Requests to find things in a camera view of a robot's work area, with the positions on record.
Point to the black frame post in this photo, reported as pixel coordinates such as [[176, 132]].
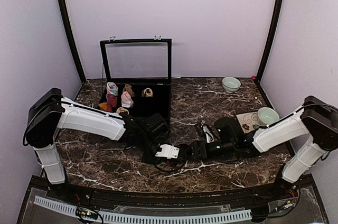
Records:
[[269, 41], [71, 41]]

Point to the white slotted cable duct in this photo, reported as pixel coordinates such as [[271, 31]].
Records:
[[106, 216]]

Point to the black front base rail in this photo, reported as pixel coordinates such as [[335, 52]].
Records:
[[102, 198]]

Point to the orange rolled sock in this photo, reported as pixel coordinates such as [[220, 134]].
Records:
[[103, 106]]

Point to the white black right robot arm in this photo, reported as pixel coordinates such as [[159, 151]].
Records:
[[314, 118]]

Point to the square floral plate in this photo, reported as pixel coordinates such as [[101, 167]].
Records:
[[248, 121]]

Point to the pale green bowl on plate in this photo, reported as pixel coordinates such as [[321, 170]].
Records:
[[267, 116]]

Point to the beige rolled sock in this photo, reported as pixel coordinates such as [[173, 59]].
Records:
[[122, 110]]

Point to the black box with glass lid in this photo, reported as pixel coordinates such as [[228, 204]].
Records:
[[142, 63]]

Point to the small circuit board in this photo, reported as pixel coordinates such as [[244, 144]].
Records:
[[86, 214], [286, 205]]

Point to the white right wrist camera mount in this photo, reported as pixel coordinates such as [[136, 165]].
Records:
[[208, 134]]

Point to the pink white rolled sock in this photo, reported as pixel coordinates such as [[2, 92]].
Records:
[[126, 100]]

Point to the brown rolled sock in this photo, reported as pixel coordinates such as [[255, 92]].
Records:
[[128, 88]]

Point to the black right frame post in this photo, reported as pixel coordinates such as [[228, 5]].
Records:
[[269, 41]]

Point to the striped beige maroon sock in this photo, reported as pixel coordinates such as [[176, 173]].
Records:
[[147, 92]]

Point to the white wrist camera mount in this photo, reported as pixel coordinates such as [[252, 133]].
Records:
[[167, 151], [208, 134]]

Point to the small circuit board right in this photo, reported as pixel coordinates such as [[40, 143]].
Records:
[[286, 205]]

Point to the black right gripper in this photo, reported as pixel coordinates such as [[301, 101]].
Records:
[[197, 151]]

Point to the multicolour rolled sock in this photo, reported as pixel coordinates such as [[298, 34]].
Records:
[[112, 88]]

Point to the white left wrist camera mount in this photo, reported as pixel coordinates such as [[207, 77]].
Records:
[[167, 151]]

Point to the black left frame post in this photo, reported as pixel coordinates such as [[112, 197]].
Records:
[[71, 41]]

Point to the small circuit board left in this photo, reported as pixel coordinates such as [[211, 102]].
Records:
[[86, 214]]

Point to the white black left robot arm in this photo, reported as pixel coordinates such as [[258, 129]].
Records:
[[54, 112]]

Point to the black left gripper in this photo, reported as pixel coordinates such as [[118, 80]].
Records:
[[156, 162]]

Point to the magenta rolled sock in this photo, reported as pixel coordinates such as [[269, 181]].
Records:
[[112, 100]]

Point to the pale green bowl at back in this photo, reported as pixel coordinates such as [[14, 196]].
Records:
[[231, 84]]

